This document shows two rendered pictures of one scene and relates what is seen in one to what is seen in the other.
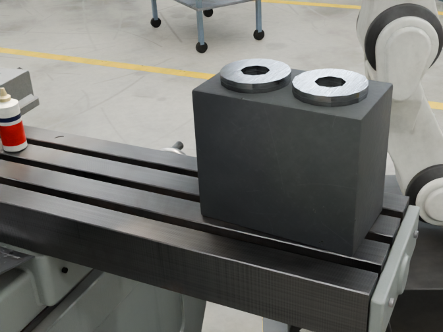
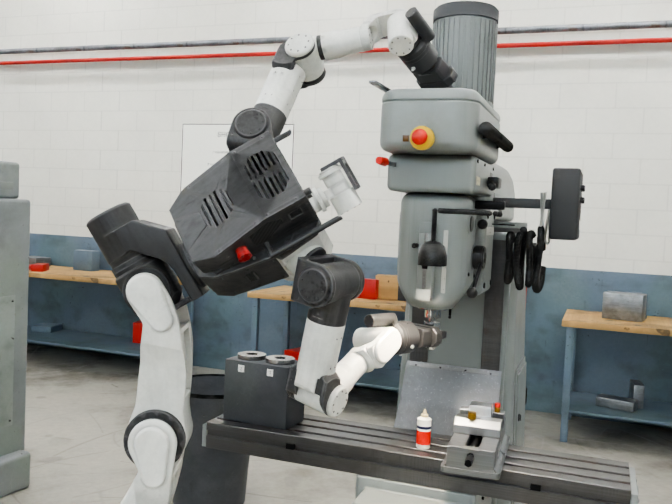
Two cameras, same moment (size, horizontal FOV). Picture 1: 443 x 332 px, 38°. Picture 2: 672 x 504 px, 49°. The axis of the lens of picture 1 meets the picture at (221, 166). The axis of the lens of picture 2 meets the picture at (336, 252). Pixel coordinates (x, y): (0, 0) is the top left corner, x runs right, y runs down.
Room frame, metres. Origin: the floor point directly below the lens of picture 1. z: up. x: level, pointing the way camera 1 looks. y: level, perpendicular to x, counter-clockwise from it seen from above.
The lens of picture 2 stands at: (2.96, -0.16, 1.56)
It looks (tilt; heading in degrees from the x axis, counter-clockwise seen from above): 3 degrees down; 173
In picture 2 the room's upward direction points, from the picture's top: 3 degrees clockwise
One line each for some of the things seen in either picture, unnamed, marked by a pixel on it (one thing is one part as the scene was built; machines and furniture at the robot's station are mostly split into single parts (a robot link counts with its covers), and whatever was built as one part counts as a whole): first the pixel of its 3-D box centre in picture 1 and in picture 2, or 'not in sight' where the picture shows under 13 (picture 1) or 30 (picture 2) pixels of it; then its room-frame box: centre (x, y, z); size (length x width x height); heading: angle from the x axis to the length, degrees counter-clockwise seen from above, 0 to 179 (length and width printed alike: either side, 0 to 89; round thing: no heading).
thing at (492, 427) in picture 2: not in sight; (478, 425); (1.07, 0.48, 1.00); 0.12 x 0.06 x 0.04; 65
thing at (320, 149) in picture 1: (291, 148); (264, 387); (0.73, -0.09, 1.01); 0.22 x 0.12 x 0.20; 59
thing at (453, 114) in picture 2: not in sight; (443, 130); (0.94, 0.37, 1.81); 0.47 x 0.26 x 0.16; 153
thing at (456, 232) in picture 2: not in sight; (436, 250); (0.95, 0.37, 1.47); 0.21 x 0.19 x 0.32; 63
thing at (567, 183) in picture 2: not in sight; (568, 204); (0.84, 0.80, 1.62); 0.20 x 0.09 x 0.21; 153
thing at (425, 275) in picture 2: not in sight; (426, 261); (1.05, 0.32, 1.44); 0.04 x 0.04 x 0.21; 63
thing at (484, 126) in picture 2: not in sight; (496, 138); (0.99, 0.51, 1.79); 0.45 x 0.04 x 0.04; 153
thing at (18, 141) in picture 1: (8, 118); (423, 428); (0.98, 0.35, 0.97); 0.04 x 0.04 x 0.11
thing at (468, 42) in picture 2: not in sight; (463, 61); (0.73, 0.48, 2.05); 0.20 x 0.20 x 0.32
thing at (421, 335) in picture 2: not in sight; (411, 337); (1.01, 0.30, 1.23); 0.13 x 0.12 x 0.10; 39
